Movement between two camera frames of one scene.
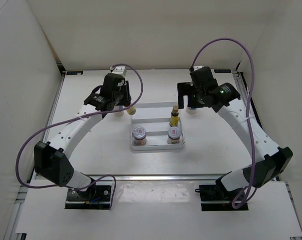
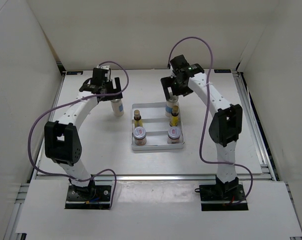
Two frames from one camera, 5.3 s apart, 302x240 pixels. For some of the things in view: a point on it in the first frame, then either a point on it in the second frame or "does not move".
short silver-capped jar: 139,134 does not move
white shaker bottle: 119,113 does not move
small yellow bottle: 173,121 does not move
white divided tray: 154,117 does not move
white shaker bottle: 190,110 → 172,101
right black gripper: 186,89 → 168,82
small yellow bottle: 131,110 → 138,122
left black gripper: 127,99 → 115,90
